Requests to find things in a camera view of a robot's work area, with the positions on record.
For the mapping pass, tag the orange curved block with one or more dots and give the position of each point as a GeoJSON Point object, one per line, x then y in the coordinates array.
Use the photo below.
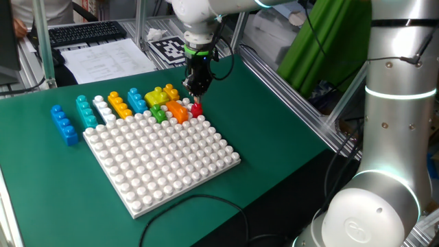
{"type": "Point", "coordinates": [177, 112]}

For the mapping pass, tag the person's hand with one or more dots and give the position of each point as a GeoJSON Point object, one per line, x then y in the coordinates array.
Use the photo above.
{"type": "Point", "coordinates": [20, 27]}

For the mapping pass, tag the dark monitor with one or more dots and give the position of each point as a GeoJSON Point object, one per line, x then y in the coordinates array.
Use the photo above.
{"type": "Point", "coordinates": [8, 34]}

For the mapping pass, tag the white printed paper sheet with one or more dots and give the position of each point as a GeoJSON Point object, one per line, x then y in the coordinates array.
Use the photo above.
{"type": "Point", "coordinates": [106, 61]}

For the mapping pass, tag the blue three-stud block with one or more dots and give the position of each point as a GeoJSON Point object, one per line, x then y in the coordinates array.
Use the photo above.
{"type": "Point", "coordinates": [137, 102]}

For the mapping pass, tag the green two-stud block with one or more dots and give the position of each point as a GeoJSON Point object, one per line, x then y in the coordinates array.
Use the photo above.
{"type": "Point", "coordinates": [158, 114]}

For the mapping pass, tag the crumpled white tissue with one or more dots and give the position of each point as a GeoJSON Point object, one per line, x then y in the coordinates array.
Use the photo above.
{"type": "Point", "coordinates": [156, 34]}

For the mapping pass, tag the white studded baseplate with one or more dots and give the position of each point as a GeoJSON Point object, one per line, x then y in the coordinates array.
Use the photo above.
{"type": "Point", "coordinates": [161, 164]}

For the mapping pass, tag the small red block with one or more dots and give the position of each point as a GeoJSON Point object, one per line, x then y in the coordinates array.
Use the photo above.
{"type": "Point", "coordinates": [196, 110]}

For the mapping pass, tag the blue four-stud block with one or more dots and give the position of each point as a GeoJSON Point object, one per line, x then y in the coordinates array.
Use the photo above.
{"type": "Point", "coordinates": [64, 127]}

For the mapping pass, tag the orange-yellow four-stud block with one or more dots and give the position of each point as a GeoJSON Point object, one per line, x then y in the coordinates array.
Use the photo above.
{"type": "Point", "coordinates": [120, 105]}

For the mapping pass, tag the black white fiducial marker board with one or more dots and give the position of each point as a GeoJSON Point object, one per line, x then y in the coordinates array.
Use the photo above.
{"type": "Point", "coordinates": [169, 49]}

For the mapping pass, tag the orange-yellow two-stud block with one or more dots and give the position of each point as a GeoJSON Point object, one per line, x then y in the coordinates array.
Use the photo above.
{"type": "Point", "coordinates": [171, 92]}

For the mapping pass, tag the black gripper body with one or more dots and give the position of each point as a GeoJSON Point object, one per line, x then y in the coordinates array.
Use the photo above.
{"type": "Point", "coordinates": [199, 70]}

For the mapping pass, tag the black keyboard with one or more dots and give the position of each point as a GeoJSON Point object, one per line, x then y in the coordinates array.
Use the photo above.
{"type": "Point", "coordinates": [82, 32]}

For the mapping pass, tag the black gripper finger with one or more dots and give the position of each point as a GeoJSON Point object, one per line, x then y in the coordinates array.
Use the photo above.
{"type": "Point", "coordinates": [204, 91]}
{"type": "Point", "coordinates": [191, 88]}

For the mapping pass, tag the black computer mouse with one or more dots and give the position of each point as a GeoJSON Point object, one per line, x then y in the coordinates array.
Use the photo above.
{"type": "Point", "coordinates": [58, 58]}

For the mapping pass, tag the person in white shirt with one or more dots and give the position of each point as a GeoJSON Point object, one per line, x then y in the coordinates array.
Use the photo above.
{"type": "Point", "coordinates": [48, 10]}

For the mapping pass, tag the aluminium frame post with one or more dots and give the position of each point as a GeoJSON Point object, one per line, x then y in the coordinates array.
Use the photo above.
{"type": "Point", "coordinates": [44, 44]}
{"type": "Point", "coordinates": [140, 24]}
{"type": "Point", "coordinates": [239, 32]}
{"type": "Point", "coordinates": [346, 99]}

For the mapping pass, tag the white four-stud block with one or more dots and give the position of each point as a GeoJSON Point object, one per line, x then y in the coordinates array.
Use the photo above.
{"type": "Point", "coordinates": [104, 110]}

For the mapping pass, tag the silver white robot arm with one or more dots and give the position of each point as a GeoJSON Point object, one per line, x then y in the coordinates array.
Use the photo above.
{"type": "Point", "coordinates": [394, 137]}

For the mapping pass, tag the green table mat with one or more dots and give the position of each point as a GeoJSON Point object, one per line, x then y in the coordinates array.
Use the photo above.
{"type": "Point", "coordinates": [51, 185]}

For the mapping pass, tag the teal four-stud block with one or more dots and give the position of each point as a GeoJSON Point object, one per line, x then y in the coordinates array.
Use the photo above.
{"type": "Point", "coordinates": [87, 115]}

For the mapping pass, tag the lime yellow sloped block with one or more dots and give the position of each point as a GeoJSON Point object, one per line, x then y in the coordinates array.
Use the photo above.
{"type": "Point", "coordinates": [156, 97]}

